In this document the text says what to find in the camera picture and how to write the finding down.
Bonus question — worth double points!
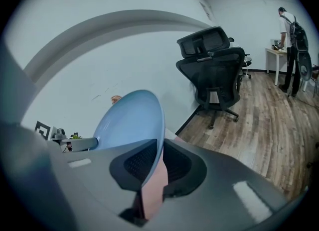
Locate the big pink plate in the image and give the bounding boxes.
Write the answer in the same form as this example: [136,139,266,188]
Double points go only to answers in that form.
[136,159,169,222]

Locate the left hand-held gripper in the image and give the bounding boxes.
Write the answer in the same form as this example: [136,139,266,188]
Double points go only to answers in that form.
[34,120,98,152]

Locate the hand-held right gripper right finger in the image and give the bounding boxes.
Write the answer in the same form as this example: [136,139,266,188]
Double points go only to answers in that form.
[149,139,298,231]

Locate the white wooden desk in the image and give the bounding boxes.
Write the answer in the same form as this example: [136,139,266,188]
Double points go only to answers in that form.
[265,46,290,87]

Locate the black mesh office chair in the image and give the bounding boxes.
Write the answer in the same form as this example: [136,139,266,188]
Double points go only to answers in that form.
[175,25,246,129]

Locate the red white checkered tablecloth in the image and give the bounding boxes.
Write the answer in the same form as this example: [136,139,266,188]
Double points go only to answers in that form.
[164,128,181,143]

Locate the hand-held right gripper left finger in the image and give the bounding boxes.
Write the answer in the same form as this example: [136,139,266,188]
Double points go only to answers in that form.
[0,121,160,231]

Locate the black round hanging device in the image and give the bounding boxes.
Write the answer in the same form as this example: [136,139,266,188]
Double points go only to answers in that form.
[297,50,313,82]

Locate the black backpack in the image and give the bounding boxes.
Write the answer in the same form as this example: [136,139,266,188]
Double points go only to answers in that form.
[289,15,310,52]

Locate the big blue plate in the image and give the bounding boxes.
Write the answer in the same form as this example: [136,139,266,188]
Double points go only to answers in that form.
[92,89,166,191]

